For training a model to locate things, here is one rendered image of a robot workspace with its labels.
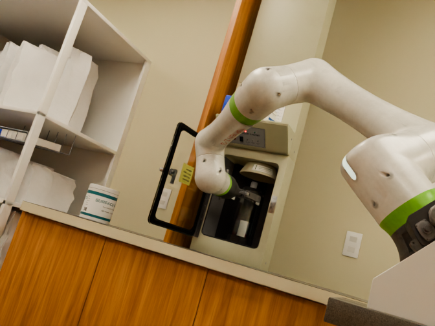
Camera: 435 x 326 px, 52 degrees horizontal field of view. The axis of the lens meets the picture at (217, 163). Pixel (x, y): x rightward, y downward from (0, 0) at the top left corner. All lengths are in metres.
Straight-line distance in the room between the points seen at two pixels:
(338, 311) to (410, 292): 0.12
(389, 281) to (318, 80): 0.62
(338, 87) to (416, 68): 1.22
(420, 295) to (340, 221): 1.39
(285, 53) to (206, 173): 0.77
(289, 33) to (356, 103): 0.97
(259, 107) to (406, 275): 0.60
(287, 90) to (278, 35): 0.91
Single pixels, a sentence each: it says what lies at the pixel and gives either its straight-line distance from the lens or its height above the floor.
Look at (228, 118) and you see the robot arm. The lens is 1.33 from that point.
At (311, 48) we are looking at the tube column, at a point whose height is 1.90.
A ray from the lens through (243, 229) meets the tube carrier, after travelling 1.84.
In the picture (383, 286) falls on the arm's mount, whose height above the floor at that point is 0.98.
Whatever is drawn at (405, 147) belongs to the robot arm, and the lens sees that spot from 0.97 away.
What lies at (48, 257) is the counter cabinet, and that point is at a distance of 1.95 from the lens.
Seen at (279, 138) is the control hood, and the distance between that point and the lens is 1.79.
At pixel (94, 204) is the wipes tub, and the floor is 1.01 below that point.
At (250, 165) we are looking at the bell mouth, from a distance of 1.90.
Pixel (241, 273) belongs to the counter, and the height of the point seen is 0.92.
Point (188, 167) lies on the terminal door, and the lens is 1.76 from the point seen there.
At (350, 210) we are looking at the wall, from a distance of 2.18.
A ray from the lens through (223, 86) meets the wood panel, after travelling 2.02.
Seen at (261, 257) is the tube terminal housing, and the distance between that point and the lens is 1.78.
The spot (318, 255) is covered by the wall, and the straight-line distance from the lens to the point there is 2.17.
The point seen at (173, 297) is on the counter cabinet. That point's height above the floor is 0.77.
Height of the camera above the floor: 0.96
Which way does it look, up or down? 11 degrees up
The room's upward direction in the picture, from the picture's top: 16 degrees clockwise
